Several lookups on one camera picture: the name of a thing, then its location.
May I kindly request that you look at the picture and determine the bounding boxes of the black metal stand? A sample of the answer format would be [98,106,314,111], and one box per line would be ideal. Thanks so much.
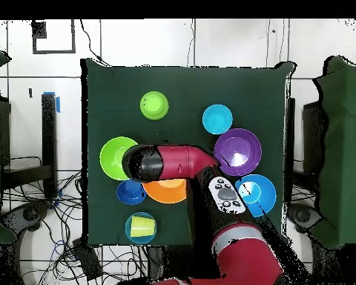
[1,93,58,198]

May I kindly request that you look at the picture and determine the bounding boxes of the yellow cup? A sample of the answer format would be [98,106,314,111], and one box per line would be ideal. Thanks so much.
[130,215,155,238]

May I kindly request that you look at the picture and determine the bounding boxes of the large orange bowl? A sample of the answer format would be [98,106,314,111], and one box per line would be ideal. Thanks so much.
[142,177,188,205]

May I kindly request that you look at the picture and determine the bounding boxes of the black square floor frame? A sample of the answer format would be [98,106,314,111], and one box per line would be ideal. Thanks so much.
[32,19,76,55]

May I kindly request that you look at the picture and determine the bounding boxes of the small dark blue bowl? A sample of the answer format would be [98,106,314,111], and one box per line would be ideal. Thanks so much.
[116,179,147,206]

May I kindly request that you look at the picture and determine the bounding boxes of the small light blue bowl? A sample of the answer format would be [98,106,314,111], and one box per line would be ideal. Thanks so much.
[202,103,234,135]

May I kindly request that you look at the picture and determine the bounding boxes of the large blue bowl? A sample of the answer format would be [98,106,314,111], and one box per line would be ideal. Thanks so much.
[234,174,277,217]

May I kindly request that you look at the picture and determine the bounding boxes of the translucent blue ridged bowl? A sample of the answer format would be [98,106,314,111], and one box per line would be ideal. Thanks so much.
[125,212,158,245]

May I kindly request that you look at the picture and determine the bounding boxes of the black power strip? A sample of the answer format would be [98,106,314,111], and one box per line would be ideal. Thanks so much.
[71,237,104,281]

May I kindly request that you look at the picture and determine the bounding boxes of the purple bowl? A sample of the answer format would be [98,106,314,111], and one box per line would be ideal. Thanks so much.
[214,128,263,177]

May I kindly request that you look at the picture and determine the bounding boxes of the dark green tablecloth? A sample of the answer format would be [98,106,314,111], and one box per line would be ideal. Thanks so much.
[81,57,294,247]

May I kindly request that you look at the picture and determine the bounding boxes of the small green bowl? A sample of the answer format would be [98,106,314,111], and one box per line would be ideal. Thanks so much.
[139,91,170,121]

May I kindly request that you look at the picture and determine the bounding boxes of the dark grey seat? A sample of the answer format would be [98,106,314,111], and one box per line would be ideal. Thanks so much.
[287,203,322,235]

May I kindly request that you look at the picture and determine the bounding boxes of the large green bowl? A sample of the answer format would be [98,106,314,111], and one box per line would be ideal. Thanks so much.
[99,136,139,181]

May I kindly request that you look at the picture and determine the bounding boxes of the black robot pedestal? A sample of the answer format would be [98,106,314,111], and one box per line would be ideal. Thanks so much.
[146,245,197,281]

